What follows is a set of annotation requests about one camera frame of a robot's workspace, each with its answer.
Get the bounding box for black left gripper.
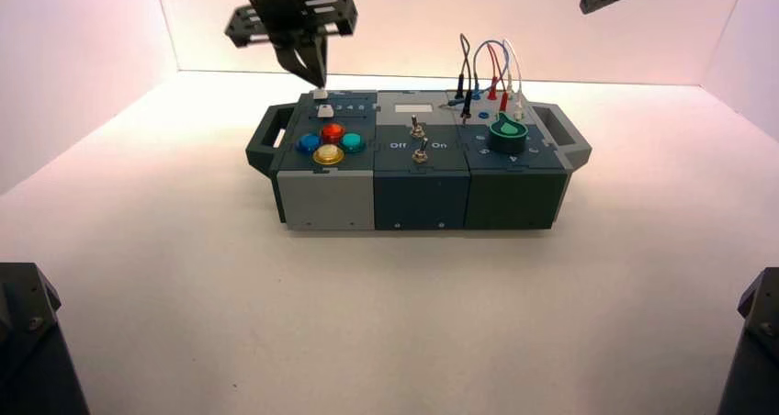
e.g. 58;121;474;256
223;0;358;91

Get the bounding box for yellow round push button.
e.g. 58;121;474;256
312;144;345;166

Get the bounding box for green rotary knob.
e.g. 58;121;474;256
486;111;529;155

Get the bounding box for white banana plug cable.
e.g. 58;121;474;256
502;38;525;120

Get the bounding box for red banana plug cable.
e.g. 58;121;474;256
485;42;511;113

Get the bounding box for blue banana plug cable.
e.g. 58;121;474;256
446;39;513;108

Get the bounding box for black banana plug cable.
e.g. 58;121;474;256
455;33;474;125

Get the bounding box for modular control box with handles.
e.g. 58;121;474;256
244;88;593;232

